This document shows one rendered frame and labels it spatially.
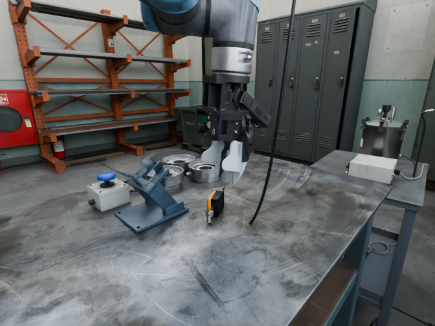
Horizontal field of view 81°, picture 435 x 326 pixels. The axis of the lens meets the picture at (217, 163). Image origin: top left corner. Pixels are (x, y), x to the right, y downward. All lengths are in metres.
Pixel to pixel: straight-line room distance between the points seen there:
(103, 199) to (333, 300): 0.61
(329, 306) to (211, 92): 0.58
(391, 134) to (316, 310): 0.90
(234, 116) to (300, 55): 3.08
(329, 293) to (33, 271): 0.66
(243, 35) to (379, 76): 3.31
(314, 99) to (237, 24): 2.97
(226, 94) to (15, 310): 0.43
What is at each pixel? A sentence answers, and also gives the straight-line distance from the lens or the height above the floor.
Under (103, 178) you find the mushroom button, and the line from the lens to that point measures 0.63.
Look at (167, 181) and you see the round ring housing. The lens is 0.68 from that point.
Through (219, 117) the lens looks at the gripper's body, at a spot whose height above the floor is 1.02.
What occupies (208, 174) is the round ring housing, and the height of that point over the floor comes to 0.83.
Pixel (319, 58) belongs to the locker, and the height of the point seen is 1.35.
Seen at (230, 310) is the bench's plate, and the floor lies 0.80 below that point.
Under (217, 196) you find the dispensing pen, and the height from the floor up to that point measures 0.84.
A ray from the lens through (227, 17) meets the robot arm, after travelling 0.47.
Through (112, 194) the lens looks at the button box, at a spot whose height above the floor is 0.83.
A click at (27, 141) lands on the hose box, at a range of 4.19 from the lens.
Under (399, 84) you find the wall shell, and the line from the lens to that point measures 3.67.
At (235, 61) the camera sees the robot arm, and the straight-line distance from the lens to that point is 0.46.
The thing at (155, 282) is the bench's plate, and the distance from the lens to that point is 0.41.
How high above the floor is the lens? 1.07
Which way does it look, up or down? 17 degrees down
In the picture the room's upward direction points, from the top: straight up
